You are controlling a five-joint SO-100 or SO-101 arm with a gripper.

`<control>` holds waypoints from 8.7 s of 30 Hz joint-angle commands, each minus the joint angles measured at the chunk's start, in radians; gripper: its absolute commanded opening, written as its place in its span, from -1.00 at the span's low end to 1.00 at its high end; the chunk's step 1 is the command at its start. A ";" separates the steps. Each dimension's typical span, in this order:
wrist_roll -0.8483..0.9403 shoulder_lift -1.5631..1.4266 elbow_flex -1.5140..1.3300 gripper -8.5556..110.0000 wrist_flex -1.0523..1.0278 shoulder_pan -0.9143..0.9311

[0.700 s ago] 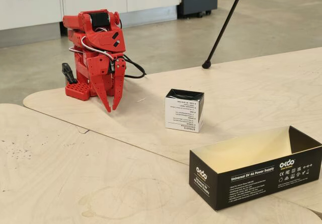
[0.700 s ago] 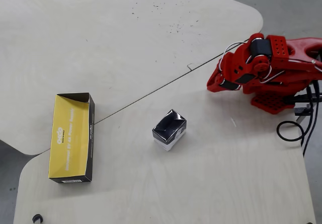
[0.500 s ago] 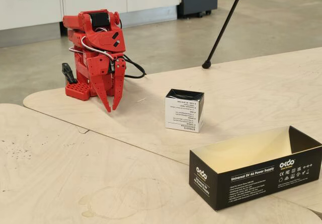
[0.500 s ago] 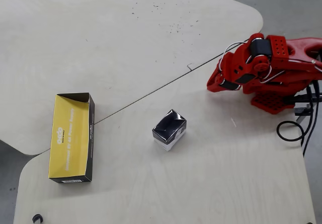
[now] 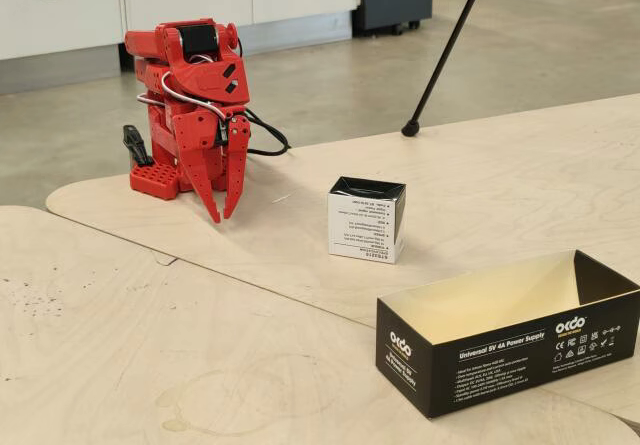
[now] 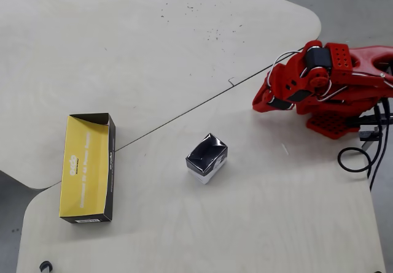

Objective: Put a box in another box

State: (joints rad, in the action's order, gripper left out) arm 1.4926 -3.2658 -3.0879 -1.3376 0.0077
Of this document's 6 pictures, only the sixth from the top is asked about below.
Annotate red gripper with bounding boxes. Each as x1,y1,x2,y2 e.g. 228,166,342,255
252,53,313,113

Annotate small black white cardboard box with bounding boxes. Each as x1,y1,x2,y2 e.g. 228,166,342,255
185,133,228,185

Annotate long black yellow cardboard box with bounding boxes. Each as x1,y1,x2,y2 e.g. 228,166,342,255
58,112,117,224

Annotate black table clamp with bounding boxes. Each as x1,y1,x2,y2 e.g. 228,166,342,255
358,125,383,142

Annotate white wrist servo wire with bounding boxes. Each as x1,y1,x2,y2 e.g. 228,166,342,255
266,50,305,90

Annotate looped black cable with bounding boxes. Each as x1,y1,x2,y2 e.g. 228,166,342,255
337,147,373,174

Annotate black power cable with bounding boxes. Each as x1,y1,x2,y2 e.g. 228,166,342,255
369,97,391,191

